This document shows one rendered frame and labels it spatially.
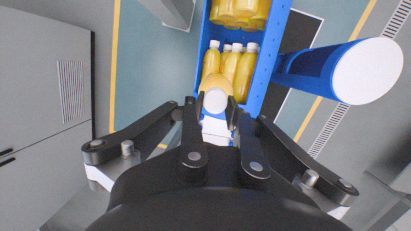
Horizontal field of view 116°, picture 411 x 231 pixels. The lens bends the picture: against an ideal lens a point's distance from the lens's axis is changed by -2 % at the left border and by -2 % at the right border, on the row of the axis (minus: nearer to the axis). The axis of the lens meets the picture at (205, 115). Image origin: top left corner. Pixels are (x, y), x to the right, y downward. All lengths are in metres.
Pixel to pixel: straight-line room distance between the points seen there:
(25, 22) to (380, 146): 3.91
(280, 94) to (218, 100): 1.50
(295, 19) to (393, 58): 0.97
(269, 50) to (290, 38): 1.21
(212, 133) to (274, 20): 0.60
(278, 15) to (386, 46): 0.55
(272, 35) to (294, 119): 1.64
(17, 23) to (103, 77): 0.82
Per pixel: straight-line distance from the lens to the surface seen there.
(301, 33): 1.75
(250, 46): 0.54
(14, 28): 1.69
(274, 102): 1.70
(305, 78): 0.97
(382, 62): 0.93
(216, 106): 0.21
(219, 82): 0.25
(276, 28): 0.50
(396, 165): 3.36
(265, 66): 0.48
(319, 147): 2.43
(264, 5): 0.56
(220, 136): 0.84
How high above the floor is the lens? 1.66
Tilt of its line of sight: 70 degrees down
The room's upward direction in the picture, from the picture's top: 169 degrees counter-clockwise
